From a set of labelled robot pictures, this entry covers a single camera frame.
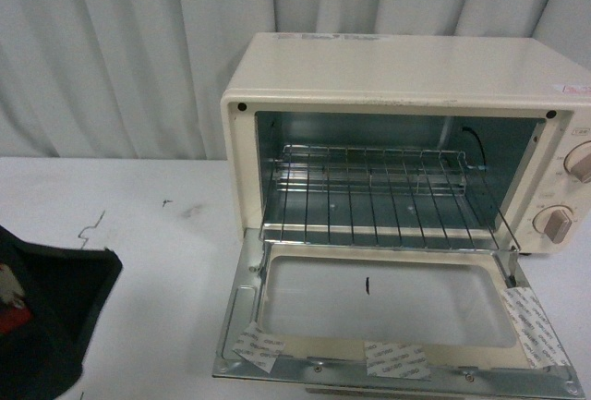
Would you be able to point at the cream glass oven door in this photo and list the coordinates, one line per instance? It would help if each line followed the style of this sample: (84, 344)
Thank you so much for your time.
(394, 320)

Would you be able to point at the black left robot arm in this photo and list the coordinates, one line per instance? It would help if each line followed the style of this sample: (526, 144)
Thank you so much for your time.
(51, 300)

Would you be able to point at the cream Toshiba toaster oven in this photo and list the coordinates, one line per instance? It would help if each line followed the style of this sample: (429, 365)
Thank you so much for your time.
(514, 106)

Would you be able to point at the lower beige oven knob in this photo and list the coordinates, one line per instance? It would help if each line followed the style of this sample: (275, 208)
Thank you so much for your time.
(554, 222)

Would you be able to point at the beige oven knob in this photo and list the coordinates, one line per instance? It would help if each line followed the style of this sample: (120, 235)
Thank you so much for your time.
(554, 222)
(577, 163)

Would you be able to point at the upper beige oven knob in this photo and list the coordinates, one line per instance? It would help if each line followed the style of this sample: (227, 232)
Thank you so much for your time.
(577, 163)

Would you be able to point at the white pleated curtain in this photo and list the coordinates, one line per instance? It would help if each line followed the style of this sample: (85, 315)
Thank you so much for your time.
(142, 79)

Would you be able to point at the metal wire oven rack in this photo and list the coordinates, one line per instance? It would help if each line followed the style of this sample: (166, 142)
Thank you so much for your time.
(384, 198)

